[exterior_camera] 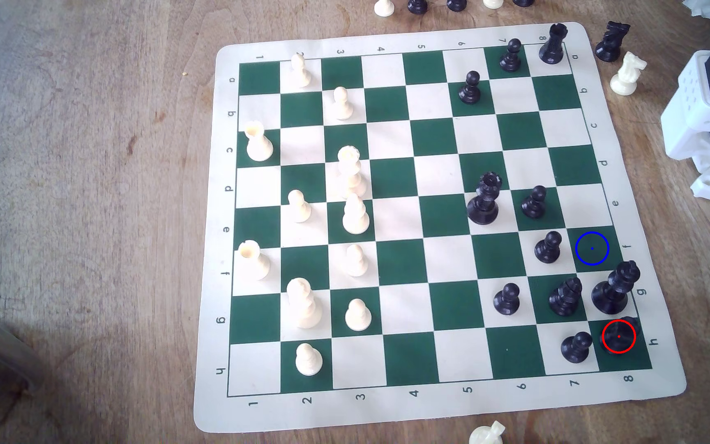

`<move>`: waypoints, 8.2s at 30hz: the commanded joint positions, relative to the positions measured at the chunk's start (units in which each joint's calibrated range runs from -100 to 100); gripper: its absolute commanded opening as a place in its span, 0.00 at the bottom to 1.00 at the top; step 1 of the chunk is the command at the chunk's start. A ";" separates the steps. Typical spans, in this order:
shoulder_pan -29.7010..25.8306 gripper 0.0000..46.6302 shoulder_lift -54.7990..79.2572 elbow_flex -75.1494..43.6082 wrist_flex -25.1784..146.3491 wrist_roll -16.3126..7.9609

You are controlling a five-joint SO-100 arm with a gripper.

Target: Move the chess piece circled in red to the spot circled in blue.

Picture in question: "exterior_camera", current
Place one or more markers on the black rook chess piece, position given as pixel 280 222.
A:
pixel 624 330
pixel 552 48

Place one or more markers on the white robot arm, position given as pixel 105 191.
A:
pixel 691 105

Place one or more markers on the white bishop chess piece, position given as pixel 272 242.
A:
pixel 355 217

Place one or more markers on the white pawn chess piece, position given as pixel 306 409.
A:
pixel 494 3
pixel 356 262
pixel 358 317
pixel 299 208
pixel 384 7
pixel 309 361
pixel 342 106

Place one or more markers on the white queen chess piece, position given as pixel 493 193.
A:
pixel 351 172

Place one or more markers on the white king chess piece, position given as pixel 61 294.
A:
pixel 304 308

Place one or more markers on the white rook chess piece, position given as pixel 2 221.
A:
pixel 259 147
pixel 255 262

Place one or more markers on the black queen chess piece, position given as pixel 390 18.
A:
pixel 483 206

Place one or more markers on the green white chess mat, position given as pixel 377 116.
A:
pixel 392 407

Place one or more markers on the black bishop chess piece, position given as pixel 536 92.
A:
pixel 563 300

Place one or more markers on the white knight chess piece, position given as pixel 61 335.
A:
pixel 625 79
pixel 485 435

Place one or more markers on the black king chess piece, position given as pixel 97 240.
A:
pixel 611 296

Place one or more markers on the black knight chess piece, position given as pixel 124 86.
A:
pixel 609 46

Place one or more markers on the white pawn top left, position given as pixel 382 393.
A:
pixel 299 73

